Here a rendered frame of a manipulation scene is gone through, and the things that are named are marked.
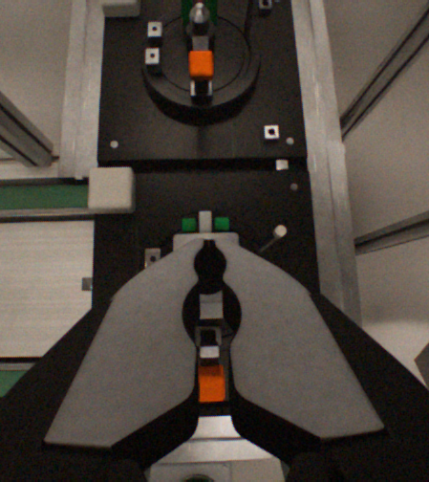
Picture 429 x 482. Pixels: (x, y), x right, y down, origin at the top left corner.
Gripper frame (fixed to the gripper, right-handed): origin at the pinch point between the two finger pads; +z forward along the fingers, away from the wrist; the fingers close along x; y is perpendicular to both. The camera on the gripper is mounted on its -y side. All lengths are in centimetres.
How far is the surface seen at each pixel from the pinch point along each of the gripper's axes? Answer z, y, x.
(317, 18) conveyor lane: 37.8, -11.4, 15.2
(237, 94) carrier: 26.6, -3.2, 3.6
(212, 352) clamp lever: 4.2, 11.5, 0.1
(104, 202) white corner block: 18.6, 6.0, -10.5
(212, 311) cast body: 6.2, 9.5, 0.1
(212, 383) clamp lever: 2.4, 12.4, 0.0
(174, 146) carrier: 24.7, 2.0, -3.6
